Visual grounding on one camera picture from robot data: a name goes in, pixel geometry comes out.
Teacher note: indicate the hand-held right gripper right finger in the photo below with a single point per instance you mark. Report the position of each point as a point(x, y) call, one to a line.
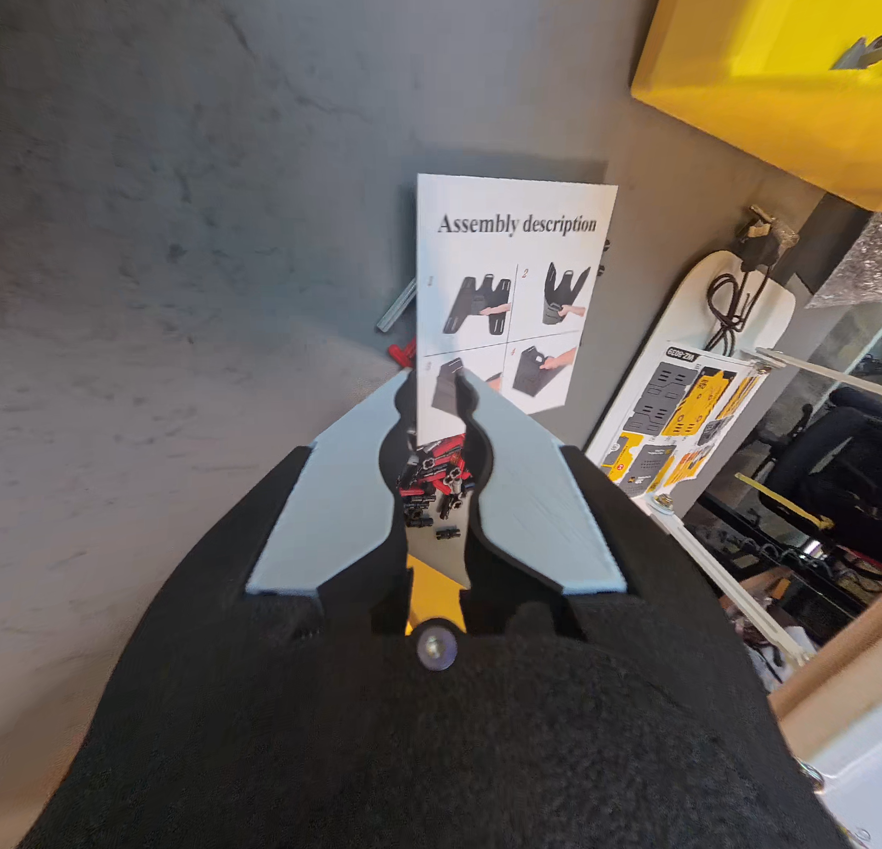
point(544, 518)

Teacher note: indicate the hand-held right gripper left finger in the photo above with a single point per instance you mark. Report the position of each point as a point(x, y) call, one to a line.
point(331, 511)

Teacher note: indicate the white assembly instruction sheet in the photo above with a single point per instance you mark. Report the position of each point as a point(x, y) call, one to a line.
point(517, 201)

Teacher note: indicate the pile of small lego pins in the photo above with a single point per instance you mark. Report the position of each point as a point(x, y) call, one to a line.
point(431, 463)

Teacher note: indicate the assorted lego parts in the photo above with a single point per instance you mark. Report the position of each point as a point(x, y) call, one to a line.
point(858, 53)

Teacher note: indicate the yellow plastic storage bin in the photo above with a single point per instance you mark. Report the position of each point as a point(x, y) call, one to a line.
point(758, 50)
point(434, 587)

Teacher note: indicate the white instruction board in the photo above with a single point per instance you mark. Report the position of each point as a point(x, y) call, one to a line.
point(689, 298)

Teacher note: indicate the black chair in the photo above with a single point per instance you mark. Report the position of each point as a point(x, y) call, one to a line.
point(820, 463)

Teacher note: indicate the white book stand with stickers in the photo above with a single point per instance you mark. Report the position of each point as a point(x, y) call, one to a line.
point(840, 677)

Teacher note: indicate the metal spring clip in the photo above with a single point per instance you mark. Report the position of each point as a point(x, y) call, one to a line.
point(812, 774)

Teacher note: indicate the clear bag of small parts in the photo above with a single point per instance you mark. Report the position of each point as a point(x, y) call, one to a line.
point(854, 270)

